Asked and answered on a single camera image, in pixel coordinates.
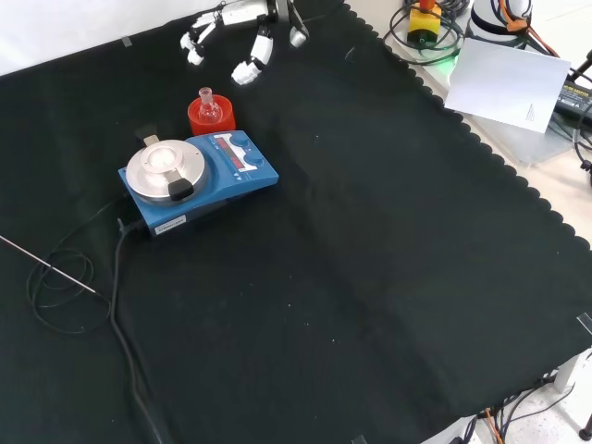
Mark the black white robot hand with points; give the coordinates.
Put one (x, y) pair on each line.
(240, 14)

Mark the clear round-bottom flask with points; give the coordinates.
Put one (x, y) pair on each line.
(210, 111)

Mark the red ribbed flask holder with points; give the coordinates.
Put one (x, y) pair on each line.
(217, 129)

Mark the grey tape piece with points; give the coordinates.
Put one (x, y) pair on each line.
(127, 41)
(359, 439)
(585, 323)

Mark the yellow stop button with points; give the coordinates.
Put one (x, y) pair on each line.
(423, 20)

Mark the blue base heater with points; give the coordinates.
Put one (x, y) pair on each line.
(208, 199)

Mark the black table cloth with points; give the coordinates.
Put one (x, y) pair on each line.
(370, 231)

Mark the pale board sheet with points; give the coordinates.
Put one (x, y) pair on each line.
(504, 83)

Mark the thin metal probe rod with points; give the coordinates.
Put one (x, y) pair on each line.
(46, 265)

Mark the black power adapter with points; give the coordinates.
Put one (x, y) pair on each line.
(575, 99)

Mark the black tripod foot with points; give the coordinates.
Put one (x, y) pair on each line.
(585, 432)

